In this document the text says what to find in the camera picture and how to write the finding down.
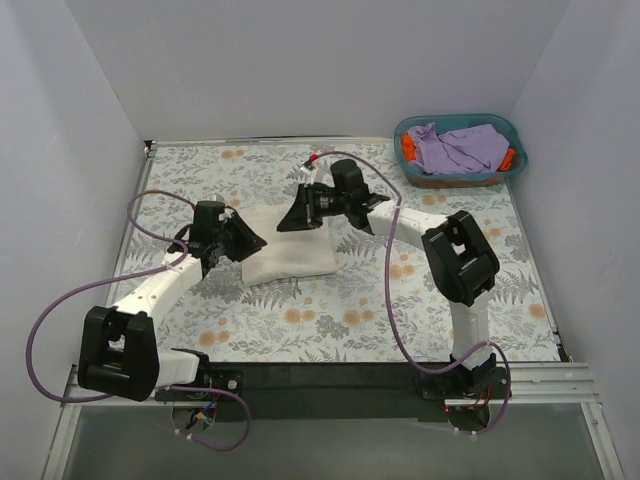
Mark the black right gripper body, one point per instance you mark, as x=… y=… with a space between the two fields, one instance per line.
x=308 y=206

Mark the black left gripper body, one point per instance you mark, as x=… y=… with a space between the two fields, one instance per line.
x=236 y=237

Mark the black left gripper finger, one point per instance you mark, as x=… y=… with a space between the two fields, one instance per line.
x=239 y=248
x=236 y=226

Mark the cream white t shirt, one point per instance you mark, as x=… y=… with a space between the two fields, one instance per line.
x=287 y=254

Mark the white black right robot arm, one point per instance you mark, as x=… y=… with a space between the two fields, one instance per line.
x=462 y=263

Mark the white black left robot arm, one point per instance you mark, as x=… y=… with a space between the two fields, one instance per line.
x=119 y=353

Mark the floral patterned table mat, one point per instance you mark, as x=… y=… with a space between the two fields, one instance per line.
x=377 y=307

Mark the teal plastic laundry basket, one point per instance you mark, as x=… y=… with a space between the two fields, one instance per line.
x=450 y=122

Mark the lavender purple t shirt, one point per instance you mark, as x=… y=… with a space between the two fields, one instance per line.
x=473 y=150

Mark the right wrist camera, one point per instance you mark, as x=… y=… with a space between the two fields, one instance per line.
x=312 y=170

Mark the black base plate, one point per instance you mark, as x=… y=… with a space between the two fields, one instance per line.
x=276 y=407

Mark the aluminium frame rail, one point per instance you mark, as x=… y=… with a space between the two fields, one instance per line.
x=537 y=382

